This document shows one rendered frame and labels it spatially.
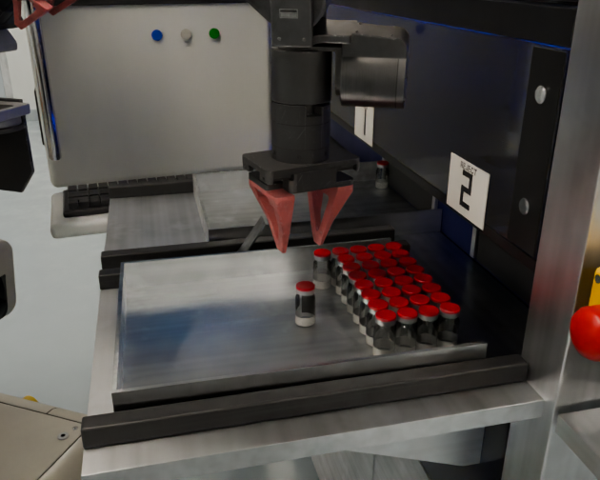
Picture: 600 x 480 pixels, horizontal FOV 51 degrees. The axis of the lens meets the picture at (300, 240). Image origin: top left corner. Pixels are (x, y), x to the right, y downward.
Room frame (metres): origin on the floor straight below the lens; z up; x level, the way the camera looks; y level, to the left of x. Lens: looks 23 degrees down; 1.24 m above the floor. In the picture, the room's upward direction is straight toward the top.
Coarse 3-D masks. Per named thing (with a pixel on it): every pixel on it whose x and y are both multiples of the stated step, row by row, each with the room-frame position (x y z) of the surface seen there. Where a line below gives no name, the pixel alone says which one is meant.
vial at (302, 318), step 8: (296, 296) 0.60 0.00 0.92; (304, 296) 0.59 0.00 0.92; (312, 296) 0.60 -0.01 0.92; (296, 304) 0.60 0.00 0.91; (304, 304) 0.59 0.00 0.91; (312, 304) 0.60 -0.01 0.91; (296, 312) 0.60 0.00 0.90; (304, 312) 0.59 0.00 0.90; (312, 312) 0.60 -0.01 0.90; (296, 320) 0.60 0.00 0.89; (304, 320) 0.59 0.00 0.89; (312, 320) 0.60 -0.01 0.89
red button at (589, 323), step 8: (576, 312) 0.41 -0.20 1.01; (584, 312) 0.40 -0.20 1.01; (592, 312) 0.39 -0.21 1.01; (576, 320) 0.40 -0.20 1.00; (584, 320) 0.39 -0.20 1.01; (592, 320) 0.39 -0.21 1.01; (576, 328) 0.40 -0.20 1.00; (584, 328) 0.39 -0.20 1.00; (592, 328) 0.39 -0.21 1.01; (576, 336) 0.40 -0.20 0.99; (584, 336) 0.39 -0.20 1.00; (592, 336) 0.38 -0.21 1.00; (576, 344) 0.40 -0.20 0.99; (584, 344) 0.39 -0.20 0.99; (592, 344) 0.38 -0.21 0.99; (584, 352) 0.39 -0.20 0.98; (592, 352) 0.38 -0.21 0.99; (592, 360) 0.39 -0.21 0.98
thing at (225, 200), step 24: (360, 168) 1.11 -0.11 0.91; (216, 192) 1.04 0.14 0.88; (240, 192) 1.04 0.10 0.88; (360, 192) 1.04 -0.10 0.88; (384, 192) 1.04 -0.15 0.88; (216, 216) 0.92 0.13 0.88; (240, 216) 0.92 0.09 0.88; (264, 216) 0.92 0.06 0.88; (336, 216) 0.92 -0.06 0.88; (360, 216) 0.84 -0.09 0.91; (384, 216) 0.85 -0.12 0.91; (408, 216) 0.86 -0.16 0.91; (432, 216) 0.86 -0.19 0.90; (216, 240) 0.79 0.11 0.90
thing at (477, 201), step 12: (456, 156) 0.67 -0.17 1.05; (456, 168) 0.67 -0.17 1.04; (468, 168) 0.65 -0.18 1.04; (456, 180) 0.67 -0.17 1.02; (468, 180) 0.64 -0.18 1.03; (480, 180) 0.62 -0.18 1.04; (456, 192) 0.66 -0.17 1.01; (480, 192) 0.62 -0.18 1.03; (456, 204) 0.66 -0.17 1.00; (468, 204) 0.64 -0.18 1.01; (480, 204) 0.61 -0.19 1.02; (468, 216) 0.63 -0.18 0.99; (480, 216) 0.61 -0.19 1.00; (480, 228) 0.61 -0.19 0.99
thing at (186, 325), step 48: (384, 240) 0.76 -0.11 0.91; (144, 288) 0.68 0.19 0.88; (192, 288) 0.68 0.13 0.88; (240, 288) 0.68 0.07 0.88; (288, 288) 0.68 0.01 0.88; (144, 336) 0.57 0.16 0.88; (192, 336) 0.57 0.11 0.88; (240, 336) 0.57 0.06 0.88; (288, 336) 0.57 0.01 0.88; (336, 336) 0.57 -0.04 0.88; (144, 384) 0.49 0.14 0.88; (192, 384) 0.45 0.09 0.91; (240, 384) 0.46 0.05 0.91; (288, 384) 0.47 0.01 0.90
